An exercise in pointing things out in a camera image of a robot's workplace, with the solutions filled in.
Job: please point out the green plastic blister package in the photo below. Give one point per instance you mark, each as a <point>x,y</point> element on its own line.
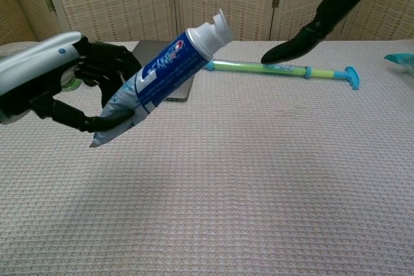
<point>71,85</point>

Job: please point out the grey closed laptop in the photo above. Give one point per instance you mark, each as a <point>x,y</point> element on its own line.
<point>181,90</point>

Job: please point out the woven folding screen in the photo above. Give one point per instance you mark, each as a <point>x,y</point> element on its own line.
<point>113,1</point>

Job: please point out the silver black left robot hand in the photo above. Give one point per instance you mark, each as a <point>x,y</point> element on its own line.
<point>39,66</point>

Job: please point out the beige woven tablecloth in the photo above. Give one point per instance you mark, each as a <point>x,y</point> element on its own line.
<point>246,198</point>

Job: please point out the blue green water pump toy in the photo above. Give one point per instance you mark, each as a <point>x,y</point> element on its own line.
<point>323,73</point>

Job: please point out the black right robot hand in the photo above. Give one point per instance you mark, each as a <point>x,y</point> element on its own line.
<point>336,1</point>

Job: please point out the blue white toothpaste tube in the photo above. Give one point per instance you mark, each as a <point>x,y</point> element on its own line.
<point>161,72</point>

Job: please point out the teal plastic packet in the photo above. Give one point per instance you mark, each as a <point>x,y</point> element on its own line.
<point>402,62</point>

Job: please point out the metal screen hinge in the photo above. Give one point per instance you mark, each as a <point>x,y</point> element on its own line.
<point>276,0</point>
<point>50,3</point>

